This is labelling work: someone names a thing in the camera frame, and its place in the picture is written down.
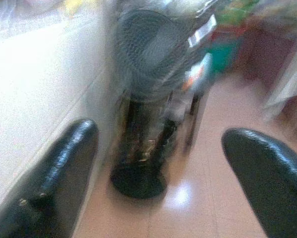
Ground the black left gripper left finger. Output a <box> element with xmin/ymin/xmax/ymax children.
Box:
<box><xmin>0</xmin><ymin>119</ymin><xmax>100</xmax><ymax>238</ymax></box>

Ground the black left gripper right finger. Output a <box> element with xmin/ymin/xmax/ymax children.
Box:
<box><xmin>221</xmin><ymin>127</ymin><xmax>297</xmax><ymax>238</ymax></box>

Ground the green plastic bag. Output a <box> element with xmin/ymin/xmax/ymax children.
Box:
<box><xmin>210</xmin><ymin>42</ymin><xmax>241</xmax><ymax>74</ymax></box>

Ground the black pedestal fan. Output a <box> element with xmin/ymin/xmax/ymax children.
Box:
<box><xmin>110</xmin><ymin>9</ymin><xmax>180</xmax><ymax>199</ymax></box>

